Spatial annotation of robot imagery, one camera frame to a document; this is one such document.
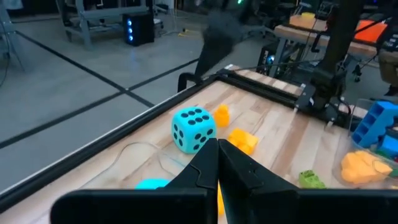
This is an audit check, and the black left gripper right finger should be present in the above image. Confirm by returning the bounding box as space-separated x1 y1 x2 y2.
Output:
218 138 299 224

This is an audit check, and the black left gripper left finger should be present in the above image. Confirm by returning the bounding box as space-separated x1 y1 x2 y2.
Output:
166 138 220 224

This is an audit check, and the yellow stepped building block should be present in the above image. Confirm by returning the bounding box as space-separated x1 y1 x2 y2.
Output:
228 128 260 156
217 182 226 216

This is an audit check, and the teal foam die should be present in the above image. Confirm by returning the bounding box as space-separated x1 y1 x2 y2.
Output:
171 106 218 155
134 177 172 191

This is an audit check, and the large blue building block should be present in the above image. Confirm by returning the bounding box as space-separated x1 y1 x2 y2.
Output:
351 100 398 149

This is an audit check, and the computer under table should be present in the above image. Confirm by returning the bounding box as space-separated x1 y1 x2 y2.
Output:
257 42 282 77

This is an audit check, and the small yellow single-stud block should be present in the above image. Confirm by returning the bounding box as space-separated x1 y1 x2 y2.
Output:
213 103 231 128

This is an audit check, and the lime green building brick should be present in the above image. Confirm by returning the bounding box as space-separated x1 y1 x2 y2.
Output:
298 169 327 190

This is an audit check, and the wooden work table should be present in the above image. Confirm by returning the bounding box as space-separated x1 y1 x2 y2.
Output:
274 14 382 78

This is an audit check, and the computer with blue lights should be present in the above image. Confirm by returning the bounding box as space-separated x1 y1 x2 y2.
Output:
121 11 155 47

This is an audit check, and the clear rounded plastic bin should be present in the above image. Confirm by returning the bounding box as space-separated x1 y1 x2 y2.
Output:
331 98 398 191

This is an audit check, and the orange flat item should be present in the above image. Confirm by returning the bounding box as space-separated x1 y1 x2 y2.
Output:
353 19 389 44

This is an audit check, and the person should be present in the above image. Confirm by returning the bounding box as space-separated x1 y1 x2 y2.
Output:
377 29 398 97

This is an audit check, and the wide clear handled bin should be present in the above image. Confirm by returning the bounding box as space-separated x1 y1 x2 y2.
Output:
86 141 190 191

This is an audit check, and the black metal table frame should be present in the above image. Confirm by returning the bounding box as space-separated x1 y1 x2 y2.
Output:
0 67 352 215

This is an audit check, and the grey metal table frame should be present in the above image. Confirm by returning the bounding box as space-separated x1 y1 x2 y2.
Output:
55 0 153 51

